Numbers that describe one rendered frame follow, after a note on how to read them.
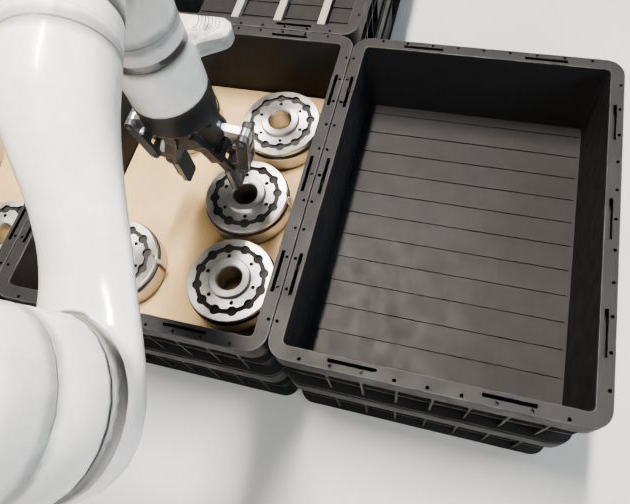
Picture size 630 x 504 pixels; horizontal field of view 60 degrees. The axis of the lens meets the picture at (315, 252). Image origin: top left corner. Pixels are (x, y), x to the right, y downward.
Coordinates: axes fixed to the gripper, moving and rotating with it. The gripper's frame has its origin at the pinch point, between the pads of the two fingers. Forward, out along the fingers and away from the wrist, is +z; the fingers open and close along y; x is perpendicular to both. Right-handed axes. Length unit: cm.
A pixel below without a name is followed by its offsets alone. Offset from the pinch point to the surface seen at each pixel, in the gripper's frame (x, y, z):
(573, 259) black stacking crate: 0.3, 41.5, 6.6
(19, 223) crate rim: -11.8, -17.7, -2.6
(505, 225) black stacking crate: 3.5, 33.9, 7.1
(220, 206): -2.2, 0.8, 4.1
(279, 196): 0.5, 7.5, 4.0
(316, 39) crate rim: 18.9, 8.1, -2.9
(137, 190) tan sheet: -0.3, -12.6, 7.4
